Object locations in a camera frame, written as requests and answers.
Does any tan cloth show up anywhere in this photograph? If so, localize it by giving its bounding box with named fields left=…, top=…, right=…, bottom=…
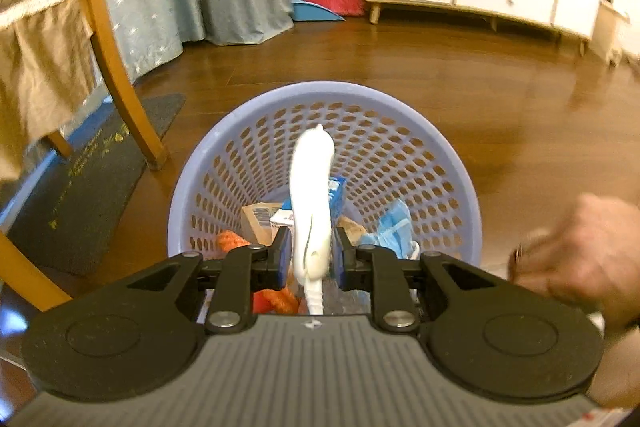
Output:
left=0, top=0, right=102, bottom=180

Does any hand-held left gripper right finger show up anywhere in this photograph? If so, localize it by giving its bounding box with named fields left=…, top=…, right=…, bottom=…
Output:
left=334, top=227, right=493, bottom=333

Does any lilac plastic mesh basket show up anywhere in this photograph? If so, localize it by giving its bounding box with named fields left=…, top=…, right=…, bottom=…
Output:
left=167, top=80, right=484, bottom=324

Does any blue dustpan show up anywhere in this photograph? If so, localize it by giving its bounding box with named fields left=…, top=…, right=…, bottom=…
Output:
left=291, top=0, right=346, bottom=23

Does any white toothbrush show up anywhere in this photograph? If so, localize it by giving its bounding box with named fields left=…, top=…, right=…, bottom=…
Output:
left=290, top=124, right=335, bottom=317

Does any person's right hand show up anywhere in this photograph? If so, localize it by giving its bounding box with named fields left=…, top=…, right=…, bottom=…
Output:
left=507, top=193, right=640, bottom=334

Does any blue and white carton box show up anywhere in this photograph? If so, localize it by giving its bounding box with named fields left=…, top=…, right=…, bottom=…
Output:
left=270, top=176, right=347, bottom=229

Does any orange foam net sleeve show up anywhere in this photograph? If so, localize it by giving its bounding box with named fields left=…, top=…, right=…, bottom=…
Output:
left=217, top=229, right=301, bottom=316

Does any brown cardboard box piece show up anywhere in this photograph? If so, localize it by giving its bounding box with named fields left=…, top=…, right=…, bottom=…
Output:
left=240, top=201, right=284, bottom=249

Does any blue face mask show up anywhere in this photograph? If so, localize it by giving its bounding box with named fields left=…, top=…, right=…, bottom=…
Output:
left=359, top=199, right=422, bottom=261

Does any white storage box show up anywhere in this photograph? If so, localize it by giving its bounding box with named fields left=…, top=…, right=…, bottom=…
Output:
left=592, top=1, right=632, bottom=66

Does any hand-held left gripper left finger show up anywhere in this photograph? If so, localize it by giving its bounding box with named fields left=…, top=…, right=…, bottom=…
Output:
left=127, top=227, right=292, bottom=334

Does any wooden chair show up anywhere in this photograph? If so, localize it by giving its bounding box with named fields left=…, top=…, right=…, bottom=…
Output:
left=0, top=0, right=169, bottom=314

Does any dark grey door mat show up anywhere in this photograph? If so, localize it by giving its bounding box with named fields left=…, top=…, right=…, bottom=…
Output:
left=7, top=92, right=187, bottom=278

